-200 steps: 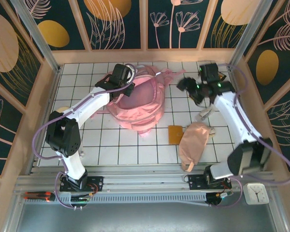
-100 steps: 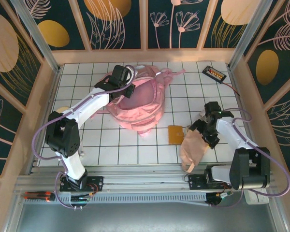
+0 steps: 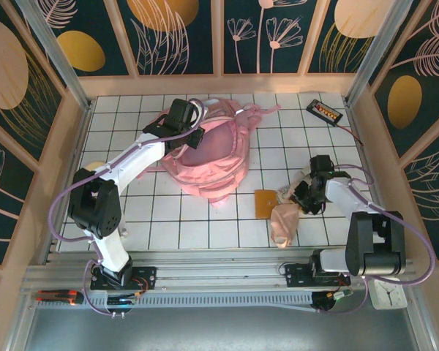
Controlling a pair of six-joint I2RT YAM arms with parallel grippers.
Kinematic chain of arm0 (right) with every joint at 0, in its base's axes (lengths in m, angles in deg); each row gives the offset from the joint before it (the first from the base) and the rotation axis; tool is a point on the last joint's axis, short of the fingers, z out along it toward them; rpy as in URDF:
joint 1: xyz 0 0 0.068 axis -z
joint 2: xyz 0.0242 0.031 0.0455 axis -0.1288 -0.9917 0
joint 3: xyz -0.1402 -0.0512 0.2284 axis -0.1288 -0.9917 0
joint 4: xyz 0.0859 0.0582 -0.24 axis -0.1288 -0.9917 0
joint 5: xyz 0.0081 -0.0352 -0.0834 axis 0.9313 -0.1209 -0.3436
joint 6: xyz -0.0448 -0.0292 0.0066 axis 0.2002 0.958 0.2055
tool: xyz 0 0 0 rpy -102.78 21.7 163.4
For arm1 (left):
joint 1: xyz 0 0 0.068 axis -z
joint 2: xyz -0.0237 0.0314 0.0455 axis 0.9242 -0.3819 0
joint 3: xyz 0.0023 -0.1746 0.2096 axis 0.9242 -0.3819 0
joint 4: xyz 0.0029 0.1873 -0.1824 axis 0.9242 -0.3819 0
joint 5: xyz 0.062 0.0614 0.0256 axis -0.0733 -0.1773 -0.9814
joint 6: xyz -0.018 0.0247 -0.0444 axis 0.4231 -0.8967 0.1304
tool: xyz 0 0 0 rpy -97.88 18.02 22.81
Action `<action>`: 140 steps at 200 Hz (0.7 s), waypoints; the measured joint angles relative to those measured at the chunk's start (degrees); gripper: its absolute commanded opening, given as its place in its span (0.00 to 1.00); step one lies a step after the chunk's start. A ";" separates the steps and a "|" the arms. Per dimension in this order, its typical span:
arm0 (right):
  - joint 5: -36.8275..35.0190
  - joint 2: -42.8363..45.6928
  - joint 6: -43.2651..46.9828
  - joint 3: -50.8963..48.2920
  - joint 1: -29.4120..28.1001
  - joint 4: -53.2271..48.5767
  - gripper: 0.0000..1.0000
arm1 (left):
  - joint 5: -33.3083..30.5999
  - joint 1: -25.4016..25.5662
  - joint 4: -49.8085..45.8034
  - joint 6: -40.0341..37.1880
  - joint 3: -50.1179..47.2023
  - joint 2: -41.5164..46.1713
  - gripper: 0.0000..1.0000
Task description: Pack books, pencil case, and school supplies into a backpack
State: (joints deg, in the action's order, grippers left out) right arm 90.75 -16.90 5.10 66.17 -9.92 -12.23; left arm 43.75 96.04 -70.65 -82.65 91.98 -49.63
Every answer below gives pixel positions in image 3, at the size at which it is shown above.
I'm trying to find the beige fabric pencil case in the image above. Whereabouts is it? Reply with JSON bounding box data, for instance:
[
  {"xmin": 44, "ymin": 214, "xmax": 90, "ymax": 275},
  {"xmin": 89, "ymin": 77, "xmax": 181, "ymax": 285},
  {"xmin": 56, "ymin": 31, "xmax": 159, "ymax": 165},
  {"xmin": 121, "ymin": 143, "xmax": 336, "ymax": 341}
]
[{"xmin": 269, "ymin": 184, "xmax": 303, "ymax": 249}]

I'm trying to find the pink backpack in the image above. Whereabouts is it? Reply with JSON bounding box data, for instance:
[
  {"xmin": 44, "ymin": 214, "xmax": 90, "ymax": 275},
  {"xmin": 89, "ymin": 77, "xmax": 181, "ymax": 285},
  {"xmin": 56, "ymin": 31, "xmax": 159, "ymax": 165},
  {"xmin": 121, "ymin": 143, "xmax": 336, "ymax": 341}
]
[{"xmin": 137, "ymin": 97, "xmax": 282, "ymax": 210}]

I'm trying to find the black charger with orange ports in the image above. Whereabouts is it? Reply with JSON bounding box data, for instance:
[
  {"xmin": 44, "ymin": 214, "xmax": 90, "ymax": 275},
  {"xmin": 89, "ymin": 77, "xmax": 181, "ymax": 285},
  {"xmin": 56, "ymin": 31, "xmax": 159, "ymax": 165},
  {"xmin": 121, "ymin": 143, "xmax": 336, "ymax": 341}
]
[{"xmin": 306, "ymin": 99, "xmax": 344, "ymax": 126}]

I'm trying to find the black power module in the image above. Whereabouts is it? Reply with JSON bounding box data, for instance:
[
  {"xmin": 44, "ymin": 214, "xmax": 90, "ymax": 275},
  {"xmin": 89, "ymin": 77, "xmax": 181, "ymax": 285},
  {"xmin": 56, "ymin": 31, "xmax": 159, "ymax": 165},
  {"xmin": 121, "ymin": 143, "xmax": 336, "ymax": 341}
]
[
  {"xmin": 105, "ymin": 295, "xmax": 142, "ymax": 312},
  {"xmin": 312, "ymin": 291, "xmax": 353, "ymax": 313}
]

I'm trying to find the white square alarm clock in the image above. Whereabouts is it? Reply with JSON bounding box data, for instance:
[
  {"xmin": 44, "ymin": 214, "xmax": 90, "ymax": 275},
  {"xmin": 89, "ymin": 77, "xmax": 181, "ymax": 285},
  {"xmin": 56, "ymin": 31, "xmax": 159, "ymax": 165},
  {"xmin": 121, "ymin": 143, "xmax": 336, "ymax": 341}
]
[{"xmin": 368, "ymin": 279, "xmax": 407, "ymax": 311}]

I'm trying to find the orange black utility knife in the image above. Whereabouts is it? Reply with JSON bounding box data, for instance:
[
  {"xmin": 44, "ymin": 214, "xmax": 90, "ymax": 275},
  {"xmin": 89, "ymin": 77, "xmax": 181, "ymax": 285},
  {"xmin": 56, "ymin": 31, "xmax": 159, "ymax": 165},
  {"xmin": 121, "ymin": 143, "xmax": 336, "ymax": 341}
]
[{"xmin": 36, "ymin": 289, "xmax": 84, "ymax": 306}]

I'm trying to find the red charger wire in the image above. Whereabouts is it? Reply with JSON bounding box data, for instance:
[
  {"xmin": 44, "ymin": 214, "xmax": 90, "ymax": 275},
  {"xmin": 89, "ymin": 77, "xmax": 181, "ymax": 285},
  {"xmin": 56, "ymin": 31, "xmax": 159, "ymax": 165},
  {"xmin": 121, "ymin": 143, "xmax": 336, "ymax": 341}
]
[{"xmin": 335, "ymin": 122, "xmax": 365, "ymax": 148}]

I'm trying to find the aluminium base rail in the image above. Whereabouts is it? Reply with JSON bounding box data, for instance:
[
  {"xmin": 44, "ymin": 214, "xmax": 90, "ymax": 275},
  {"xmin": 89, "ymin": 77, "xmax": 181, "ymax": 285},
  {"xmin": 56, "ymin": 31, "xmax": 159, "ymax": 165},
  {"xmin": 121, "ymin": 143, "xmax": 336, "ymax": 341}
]
[{"xmin": 20, "ymin": 248, "xmax": 414, "ymax": 294}]

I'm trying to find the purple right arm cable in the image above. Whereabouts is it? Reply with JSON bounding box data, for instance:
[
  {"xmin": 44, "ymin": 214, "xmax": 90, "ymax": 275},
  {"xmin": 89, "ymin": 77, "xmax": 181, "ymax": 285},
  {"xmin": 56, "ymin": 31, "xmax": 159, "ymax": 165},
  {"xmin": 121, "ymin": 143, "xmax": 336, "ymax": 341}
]
[{"xmin": 314, "ymin": 163, "xmax": 438, "ymax": 316}]

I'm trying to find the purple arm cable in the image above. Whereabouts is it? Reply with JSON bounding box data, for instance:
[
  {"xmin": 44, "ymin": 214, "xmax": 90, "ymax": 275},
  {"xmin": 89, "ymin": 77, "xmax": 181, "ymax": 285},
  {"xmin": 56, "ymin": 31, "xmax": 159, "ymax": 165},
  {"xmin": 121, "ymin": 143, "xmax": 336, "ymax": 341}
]
[
  {"xmin": 314, "ymin": 163, "xmax": 438, "ymax": 316},
  {"xmin": 48, "ymin": 97, "xmax": 206, "ymax": 317}
]

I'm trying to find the grey slotted cable duct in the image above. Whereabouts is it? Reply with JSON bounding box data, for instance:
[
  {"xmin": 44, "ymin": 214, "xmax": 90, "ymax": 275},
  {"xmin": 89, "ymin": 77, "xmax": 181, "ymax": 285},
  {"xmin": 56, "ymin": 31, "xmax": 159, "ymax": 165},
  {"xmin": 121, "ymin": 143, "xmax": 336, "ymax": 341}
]
[{"xmin": 31, "ymin": 290, "xmax": 356, "ymax": 312}]

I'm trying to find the aluminium frame post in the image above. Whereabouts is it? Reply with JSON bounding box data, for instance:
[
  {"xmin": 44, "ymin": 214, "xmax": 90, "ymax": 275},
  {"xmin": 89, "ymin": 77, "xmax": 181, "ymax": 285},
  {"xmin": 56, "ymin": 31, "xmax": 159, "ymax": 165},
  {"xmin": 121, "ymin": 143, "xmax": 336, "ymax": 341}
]
[
  {"xmin": 345, "ymin": 0, "xmax": 422, "ymax": 106},
  {"xmin": 16, "ymin": 0, "xmax": 95, "ymax": 111}
]

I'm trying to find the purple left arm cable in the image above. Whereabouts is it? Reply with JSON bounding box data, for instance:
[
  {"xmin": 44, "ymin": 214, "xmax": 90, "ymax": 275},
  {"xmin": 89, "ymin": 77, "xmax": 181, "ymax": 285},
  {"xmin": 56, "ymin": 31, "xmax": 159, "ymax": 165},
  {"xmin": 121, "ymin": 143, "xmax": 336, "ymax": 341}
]
[{"xmin": 48, "ymin": 97, "xmax": 206, "ymax": 317}]

